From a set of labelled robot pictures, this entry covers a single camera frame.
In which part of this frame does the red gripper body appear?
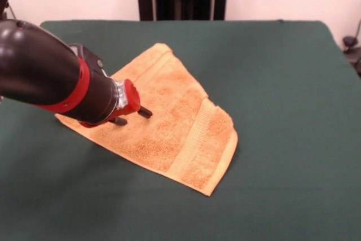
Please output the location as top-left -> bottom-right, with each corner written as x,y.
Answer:
78,78 -> 141,129

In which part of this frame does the tan towel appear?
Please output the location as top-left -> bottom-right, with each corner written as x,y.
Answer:
54,42 -> 239,198

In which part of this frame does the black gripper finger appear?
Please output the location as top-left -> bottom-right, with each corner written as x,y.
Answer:
108,115 -> 128,126
138,105 -> 153,118

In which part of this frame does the dark green table cloth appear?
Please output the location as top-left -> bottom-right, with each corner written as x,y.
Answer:
0,19 -> 361,241

